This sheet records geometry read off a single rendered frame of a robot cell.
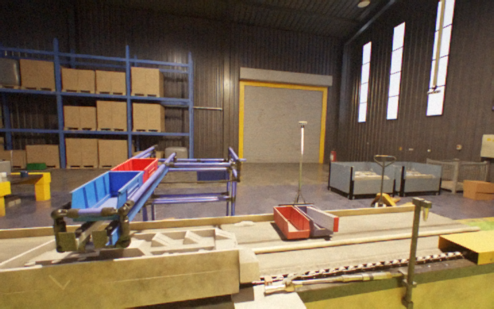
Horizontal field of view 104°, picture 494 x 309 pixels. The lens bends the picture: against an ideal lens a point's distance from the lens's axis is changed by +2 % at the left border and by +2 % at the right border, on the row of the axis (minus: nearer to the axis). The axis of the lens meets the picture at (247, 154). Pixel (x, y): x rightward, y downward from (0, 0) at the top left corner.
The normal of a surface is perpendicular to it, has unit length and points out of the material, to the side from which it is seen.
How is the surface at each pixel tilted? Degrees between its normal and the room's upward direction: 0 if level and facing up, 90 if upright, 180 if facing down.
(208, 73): 90
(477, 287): 90
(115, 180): 94
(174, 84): 90
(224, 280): 80
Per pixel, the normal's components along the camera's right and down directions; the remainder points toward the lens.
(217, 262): 0.20, -0.08
